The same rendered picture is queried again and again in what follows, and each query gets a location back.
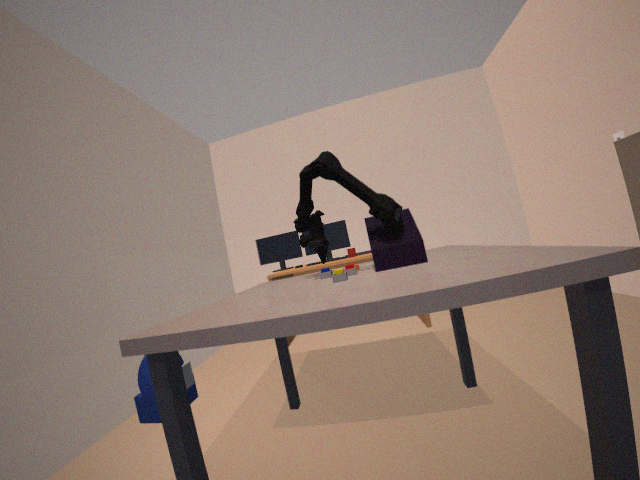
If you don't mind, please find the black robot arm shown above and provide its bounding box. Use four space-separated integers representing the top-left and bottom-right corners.
294 151 405 238

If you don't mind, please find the yellow button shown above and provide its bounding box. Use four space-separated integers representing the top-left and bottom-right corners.
332 269 348 283

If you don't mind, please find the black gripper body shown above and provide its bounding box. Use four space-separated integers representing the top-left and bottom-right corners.
308 227 329 249

